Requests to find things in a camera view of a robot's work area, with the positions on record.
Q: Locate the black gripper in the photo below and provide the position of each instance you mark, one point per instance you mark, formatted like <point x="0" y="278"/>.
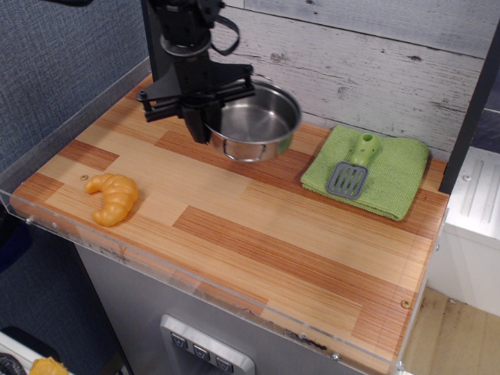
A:
<point x="196" y="88"/>

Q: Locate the stainless steel pot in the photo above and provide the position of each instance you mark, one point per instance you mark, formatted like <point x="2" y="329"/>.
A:
<point x="259" y="127"/>

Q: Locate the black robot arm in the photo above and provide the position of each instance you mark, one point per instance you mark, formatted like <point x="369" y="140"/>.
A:
<point x="192" y="28"/>

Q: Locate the green folded cloth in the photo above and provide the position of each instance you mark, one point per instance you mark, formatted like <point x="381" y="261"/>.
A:
<point x="394" y="172"/>

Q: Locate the orange plastic croissant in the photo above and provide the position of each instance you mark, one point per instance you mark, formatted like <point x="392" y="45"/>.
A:
<point x="119" y="194"/>

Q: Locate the green grey toy spatula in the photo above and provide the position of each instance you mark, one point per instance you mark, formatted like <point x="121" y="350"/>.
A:
<point x="349" y="177"/>

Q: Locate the clear acrylic table guard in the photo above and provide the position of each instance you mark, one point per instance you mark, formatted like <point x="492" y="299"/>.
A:
<point x="249" y="228"/>

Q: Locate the grey toy fridge cabinet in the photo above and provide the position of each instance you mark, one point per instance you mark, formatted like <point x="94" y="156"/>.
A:
<point x="135" y="295"/>

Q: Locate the silver dispenser button panel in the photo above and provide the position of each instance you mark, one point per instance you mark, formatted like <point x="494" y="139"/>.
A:
<point x="211" y="356"/>

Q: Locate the yellow object bottom left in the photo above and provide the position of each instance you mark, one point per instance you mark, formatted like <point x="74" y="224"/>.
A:
<point x="48" y="366"/>

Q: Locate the white metal block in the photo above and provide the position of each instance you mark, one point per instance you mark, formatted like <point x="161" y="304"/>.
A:
<point x="465" y="264"/>

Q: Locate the dark vertical post left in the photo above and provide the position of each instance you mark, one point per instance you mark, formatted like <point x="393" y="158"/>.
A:
<point x="159" y="60"/>

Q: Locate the dark vertical post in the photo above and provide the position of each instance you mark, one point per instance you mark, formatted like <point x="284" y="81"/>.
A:
<point x="159" y="60"/>
<point x="474" y="111"/>

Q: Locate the dark vertical post right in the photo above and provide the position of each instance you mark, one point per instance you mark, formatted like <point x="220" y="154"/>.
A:
<point x="474" y="111"/>

